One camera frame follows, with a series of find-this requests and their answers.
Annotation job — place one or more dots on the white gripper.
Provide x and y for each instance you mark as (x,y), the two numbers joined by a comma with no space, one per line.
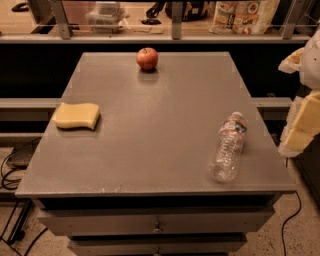
(311,65)

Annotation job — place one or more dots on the clear plastic water bottle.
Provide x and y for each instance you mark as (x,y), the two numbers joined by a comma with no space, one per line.
(224,164)

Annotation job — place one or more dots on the printed snack bag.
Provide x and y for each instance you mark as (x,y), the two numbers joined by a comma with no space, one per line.
(252,17)

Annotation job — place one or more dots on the black bag on shelf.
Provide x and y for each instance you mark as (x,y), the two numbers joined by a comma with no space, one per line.
(190,10)

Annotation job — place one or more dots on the red apple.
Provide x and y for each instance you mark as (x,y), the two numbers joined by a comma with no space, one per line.
(147,58)

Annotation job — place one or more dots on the grey drawer cabinet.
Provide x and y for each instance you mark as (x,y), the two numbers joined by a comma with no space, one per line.
(146,161)

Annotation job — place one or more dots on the round drawer knob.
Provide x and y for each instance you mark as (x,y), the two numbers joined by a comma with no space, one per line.
(157,229)

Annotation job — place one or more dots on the clear plastic container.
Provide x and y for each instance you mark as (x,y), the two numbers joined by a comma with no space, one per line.
(106,17)

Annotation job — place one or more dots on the yellow sponge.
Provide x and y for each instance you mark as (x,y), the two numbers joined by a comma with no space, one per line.
(69,116)

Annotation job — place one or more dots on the metal shelf rail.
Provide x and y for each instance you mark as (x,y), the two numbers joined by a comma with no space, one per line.
(53,21)

